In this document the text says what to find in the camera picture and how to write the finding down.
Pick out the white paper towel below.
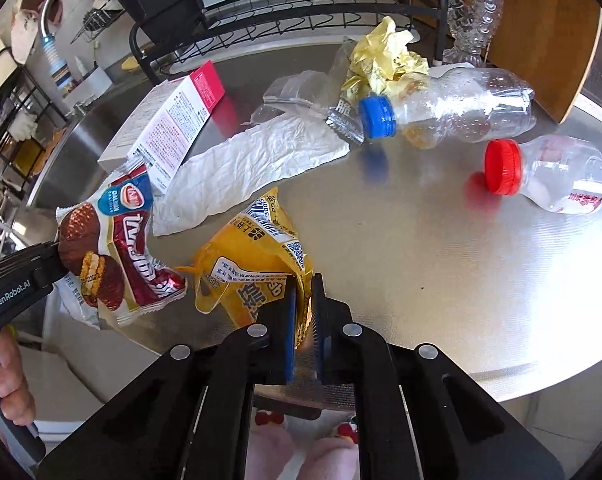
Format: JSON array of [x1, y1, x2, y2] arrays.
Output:
[[152, 112, 350, 237]]

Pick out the wooden cutting board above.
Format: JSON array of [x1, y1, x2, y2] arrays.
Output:
[[485, 0, 602, 125]]

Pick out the clear plastic bag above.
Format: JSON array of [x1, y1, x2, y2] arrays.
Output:
[[251, 39, 367, 147]]

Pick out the black wire dish rack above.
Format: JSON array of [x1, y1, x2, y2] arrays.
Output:
[[129, 0, 448, 87]]

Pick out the clear bottle with red cap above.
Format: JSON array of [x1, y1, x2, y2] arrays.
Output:
[[484, 133, 602, 215]]

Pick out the yellow paper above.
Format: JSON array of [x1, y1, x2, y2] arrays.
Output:
[[341, 16, 431, 107]]

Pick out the small wire wall rack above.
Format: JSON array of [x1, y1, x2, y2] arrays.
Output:
[[71, 0, 128, 44]]

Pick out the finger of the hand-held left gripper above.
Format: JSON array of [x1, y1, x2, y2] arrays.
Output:
[[0, 240, 68, 287]]

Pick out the clear bottle with blue cap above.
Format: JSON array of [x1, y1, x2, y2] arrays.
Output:
[[358, 64, 538, 150]]

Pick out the red chocolate pie wrapper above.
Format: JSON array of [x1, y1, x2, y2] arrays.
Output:
[[55, 162, 188, 329]]

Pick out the white and pink carton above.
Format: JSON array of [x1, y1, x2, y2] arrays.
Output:
[[97, 60, 226, 196]]

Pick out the person's left hand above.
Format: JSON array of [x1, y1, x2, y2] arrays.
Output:
[[0, 329, 36, 427]]

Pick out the black metal shelf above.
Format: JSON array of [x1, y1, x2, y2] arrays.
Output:
[[0, 67, 72, 197]]

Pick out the grey flexible faucet hose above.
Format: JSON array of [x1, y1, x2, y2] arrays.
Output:
[[39, 0, 118, 92]]

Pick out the yellow snack bag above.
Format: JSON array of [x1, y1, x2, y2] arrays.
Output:
[[175, 187, 315, 351]]

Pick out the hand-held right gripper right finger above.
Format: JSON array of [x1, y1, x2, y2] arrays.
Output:
[[310, 273, 565, 480]]

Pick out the glass fish vase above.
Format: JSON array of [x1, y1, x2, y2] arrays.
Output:
[[441, 0, 505, 67]]

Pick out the pink fleece pants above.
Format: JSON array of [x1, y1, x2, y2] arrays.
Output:
[[246, 410, 360, 480]]

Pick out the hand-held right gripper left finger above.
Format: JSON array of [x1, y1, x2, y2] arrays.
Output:
[[36, 278, 298, 480]]

